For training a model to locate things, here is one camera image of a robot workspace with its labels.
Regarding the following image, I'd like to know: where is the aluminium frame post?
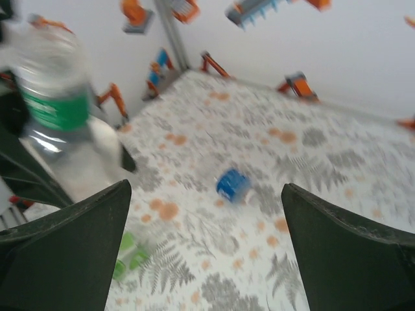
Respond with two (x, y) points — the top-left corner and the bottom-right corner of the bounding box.
(154, 0), (193, 71)

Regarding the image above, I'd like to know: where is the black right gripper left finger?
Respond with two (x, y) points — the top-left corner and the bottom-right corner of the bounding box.
(0, 179), (132, 311)

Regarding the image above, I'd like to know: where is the clear bottle dark green label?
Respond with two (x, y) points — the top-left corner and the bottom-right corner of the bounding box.
(14, 19), (124, 198)

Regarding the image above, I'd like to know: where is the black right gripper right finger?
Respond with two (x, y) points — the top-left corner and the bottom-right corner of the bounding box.
(280, 182), (415, 311)

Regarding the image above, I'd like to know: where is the green plastic packet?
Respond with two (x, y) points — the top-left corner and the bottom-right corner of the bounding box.
(112, 230), (150, 282)

